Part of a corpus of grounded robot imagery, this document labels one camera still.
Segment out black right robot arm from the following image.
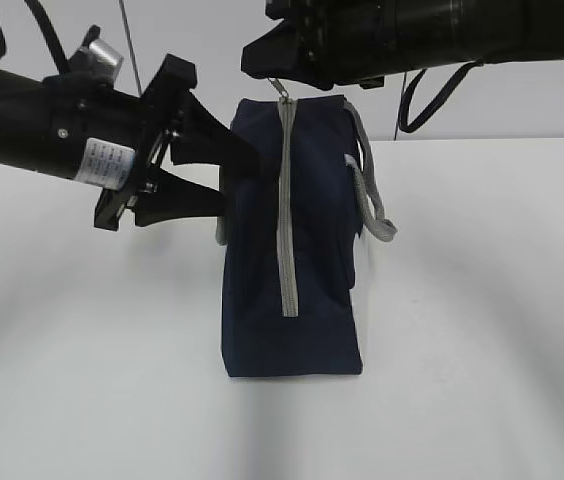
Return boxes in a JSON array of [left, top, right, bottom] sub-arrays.
[[241, 0, 564, 91]]

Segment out navy blue lunch bag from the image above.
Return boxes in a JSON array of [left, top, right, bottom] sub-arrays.
[[216, 95, 397, 378]]

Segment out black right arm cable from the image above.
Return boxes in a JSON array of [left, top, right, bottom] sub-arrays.
[[396, 59, 486, 134]]

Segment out grey left hanging cord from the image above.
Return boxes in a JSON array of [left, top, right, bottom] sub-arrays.
[[118, 0, 144, 96]]

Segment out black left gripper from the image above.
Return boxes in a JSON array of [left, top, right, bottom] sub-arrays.
[[94, 54, 262, 231]]

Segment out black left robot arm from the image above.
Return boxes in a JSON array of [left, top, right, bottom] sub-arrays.
[[0, 55, 262, 231]]

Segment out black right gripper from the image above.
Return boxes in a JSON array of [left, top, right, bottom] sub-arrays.
[[241, 1, 387, 90]]

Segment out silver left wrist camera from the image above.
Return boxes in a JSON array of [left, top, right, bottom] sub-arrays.
[[68, 25, 124, 85]]

